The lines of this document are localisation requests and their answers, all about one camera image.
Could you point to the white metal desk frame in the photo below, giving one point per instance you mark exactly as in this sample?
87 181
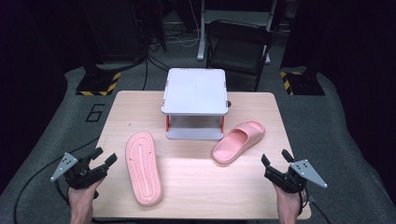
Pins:
201 31

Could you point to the dark cabinet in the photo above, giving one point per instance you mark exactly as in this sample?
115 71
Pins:
112 29

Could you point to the person's left hand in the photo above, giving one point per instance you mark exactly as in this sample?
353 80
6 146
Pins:
81 199

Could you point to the black stand base striped edge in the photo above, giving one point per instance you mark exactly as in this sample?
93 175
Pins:
98 83
303 84

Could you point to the black round table knob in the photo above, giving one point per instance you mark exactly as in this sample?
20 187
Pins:
229 103

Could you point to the person's right hand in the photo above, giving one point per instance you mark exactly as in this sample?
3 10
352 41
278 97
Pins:
288 202

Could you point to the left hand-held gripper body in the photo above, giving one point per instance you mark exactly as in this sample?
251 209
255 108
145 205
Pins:
81 174

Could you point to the black folding chair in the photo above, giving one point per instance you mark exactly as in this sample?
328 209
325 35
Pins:
238 51

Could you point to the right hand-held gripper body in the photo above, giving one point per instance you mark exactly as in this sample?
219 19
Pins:
289 180

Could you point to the white two-tier shoe rack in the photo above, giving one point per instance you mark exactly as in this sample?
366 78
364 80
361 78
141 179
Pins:
195 93

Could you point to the pink slipper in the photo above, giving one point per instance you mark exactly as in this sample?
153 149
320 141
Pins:
144 169
238 141

